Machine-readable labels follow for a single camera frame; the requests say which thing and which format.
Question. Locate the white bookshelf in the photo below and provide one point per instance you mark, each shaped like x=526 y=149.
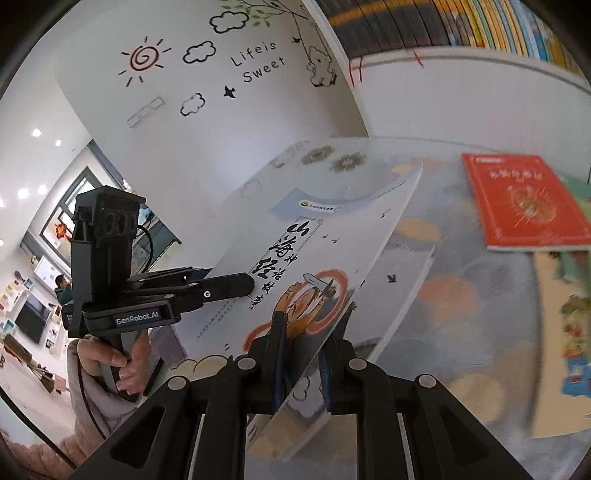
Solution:
x=461 y=101

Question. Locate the person's left forearm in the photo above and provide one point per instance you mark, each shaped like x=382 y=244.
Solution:
x=87 y=429

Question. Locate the person's left hand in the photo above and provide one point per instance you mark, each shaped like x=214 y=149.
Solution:
x=104 y=355

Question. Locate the tree branch wall sticker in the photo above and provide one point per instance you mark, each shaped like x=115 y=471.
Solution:
x=263 y=9

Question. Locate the interior glass window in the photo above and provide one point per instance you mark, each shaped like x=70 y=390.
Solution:
x=164 y=235

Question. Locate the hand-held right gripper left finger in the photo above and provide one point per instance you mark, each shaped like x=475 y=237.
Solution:
x=279 y=369

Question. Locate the black bird wall sticker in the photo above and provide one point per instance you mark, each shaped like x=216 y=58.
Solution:
x=230 y=91

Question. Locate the white book with orange figure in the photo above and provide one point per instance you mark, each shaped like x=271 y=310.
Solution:
x=323 y=249

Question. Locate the bear wall sticker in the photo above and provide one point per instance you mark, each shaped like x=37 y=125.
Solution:
x=321 y=62

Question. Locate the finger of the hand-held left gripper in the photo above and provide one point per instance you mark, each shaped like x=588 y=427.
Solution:
x=221 y=288
x=175 y=274

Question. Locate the black lettering wall sticker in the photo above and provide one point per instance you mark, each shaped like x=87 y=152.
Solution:
x=258 y=62

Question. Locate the ginkgo patterned tablecloth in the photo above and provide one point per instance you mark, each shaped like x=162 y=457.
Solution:
x=461 y=323

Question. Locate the beige illustrated book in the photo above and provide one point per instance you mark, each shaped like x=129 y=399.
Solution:
x=558 y=346

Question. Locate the red sun wall sticker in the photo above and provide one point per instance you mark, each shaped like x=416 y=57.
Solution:
x=144 y=57

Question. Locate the white thin book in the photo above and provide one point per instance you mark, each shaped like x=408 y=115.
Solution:
x=406 y=286

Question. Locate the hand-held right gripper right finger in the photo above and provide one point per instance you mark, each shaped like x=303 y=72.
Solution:
x=330 y=383

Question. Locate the row of colourful shelved books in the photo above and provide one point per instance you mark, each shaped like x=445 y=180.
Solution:
x=438 y=23

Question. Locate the cloud wall sticker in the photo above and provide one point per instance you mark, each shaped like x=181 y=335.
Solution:
x=191 y=105
x=228 y=21
x=198 y=52

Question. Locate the red book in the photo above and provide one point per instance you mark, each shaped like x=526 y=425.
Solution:
x=521 y=203

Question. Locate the black television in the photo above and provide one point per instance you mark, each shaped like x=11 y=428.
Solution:
x=32 y=318

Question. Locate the wall switch panel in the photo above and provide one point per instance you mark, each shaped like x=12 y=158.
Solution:
x=145 y=112

